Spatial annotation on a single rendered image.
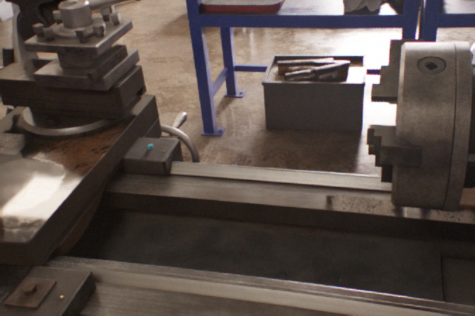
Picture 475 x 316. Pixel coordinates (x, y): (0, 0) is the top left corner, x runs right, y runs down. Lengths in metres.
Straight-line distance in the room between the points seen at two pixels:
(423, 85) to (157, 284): 0.55
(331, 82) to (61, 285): 2.15
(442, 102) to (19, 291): 0.71
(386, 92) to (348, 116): 2.12
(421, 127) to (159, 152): 0.68
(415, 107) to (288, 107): 2.26
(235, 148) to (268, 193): 1.77
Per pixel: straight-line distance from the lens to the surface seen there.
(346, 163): 2.79
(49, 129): 1.33
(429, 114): 0.79
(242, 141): 3.01
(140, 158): 1.29
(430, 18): 2.68
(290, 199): 1.17
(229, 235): 1.26
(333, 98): 2.98
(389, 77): 0.92
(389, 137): 0.81
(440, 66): 0.83
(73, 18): 1.27
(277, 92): 3.00
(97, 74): 1.22
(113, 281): 1.05
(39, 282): 1.03
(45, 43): 1.27
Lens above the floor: 1.54
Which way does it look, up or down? 31 degrees down
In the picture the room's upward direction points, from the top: 5 degrees counter-clockwise
